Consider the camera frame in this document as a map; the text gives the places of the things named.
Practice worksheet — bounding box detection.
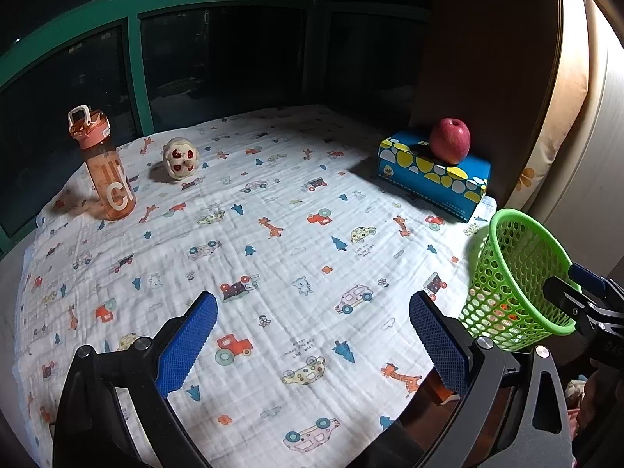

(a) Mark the green mesh trash basket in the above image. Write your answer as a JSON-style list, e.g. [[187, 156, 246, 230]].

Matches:
[[458, 208, 575, 352]]

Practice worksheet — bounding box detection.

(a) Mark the trash in basket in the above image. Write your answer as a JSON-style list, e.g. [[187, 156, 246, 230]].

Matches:
[[468, 289, 520, 340]]

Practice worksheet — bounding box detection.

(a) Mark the printed white cloth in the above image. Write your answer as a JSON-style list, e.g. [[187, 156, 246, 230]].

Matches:
[[15, 107, 496, 467]]

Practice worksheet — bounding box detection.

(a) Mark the orange water bottle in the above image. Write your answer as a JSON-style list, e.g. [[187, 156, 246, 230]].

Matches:
[[68, 105, 137, 221]]

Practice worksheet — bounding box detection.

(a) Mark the red apple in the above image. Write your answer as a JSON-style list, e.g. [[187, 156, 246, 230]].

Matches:
[[428, 119, 471, 165]]

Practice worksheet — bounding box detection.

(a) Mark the floral pillow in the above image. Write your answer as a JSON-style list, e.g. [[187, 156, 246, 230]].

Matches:
[[507, 0, 590, 211]]

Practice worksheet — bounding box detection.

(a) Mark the small plush toy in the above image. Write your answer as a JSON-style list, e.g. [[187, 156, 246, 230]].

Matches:
[[162, 137, 198, 181]]

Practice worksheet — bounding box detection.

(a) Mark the blue yellow tissue box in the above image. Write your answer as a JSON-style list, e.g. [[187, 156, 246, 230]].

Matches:
[[378, 132, 491, 222]]

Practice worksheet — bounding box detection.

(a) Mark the wooden headboard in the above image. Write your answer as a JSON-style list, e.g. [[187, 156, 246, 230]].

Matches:
[[410, 0, 563, 205]]

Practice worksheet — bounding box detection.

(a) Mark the green window frame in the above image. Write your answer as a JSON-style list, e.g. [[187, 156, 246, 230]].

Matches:
[[0, 0, 246, 255]]

